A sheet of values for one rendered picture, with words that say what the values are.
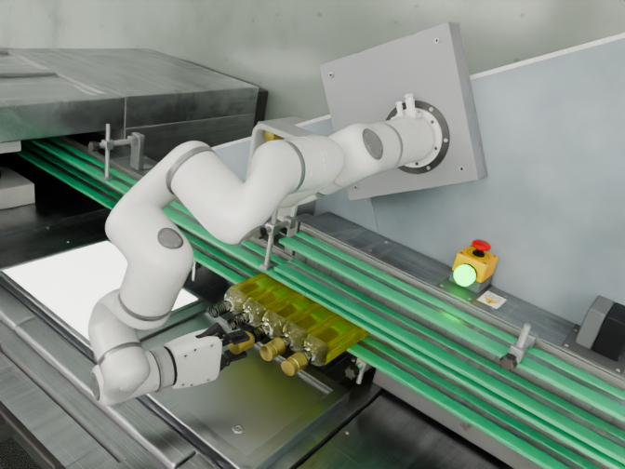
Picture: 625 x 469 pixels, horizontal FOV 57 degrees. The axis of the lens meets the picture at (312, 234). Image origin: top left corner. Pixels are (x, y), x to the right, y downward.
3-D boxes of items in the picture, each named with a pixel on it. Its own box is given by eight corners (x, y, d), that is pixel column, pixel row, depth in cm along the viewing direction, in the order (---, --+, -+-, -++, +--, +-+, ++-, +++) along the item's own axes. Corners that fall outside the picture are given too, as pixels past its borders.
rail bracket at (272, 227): (280, 258, 147) (246, 272, 137) (290, 196, 140) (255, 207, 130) (289, 262, 145) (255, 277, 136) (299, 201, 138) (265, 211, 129)
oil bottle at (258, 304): (296, 291, 147) (236, 321, 131) (299, 272, 145) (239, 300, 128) (312, 301, 144) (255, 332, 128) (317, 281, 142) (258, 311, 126)
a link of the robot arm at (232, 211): (267, 117, 89) (196, 123, 77) (326, 176, 84) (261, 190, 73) (231, 184, 96) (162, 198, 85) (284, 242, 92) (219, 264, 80)
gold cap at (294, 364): (310, 367, 117) (297, 376, 113) (298, 368, 119) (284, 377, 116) (304, 350, 116) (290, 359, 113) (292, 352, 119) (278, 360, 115)
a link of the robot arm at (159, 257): (223, 288, 95) (170, 226, 100) (272, 194, 83) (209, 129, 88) (139, 326, 83) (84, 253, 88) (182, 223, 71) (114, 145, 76)
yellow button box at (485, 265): (461, 271, 132) (447, 280, 126) (471, 241, 129) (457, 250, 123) (490, 284, 128) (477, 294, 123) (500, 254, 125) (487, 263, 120)
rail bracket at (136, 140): (148, 167, 187) (85, 180, 169) (151, 116, 180) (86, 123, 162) (158, 172, 184) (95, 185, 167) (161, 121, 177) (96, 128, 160)
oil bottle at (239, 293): (278, 282, 150) (219, 310, 134) (282, 262, 148) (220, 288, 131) (295, 290, 147) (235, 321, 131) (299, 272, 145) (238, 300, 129)
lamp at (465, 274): (454, 278, 125) (448, 282, 123) (460, 260, 123) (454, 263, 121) (473, 287, 123) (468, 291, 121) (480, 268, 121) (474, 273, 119)
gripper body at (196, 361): (168, 401, 108) (221, 383, 115) (171, 356, 104) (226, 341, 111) (152, 377, 113) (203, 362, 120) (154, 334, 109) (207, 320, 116)
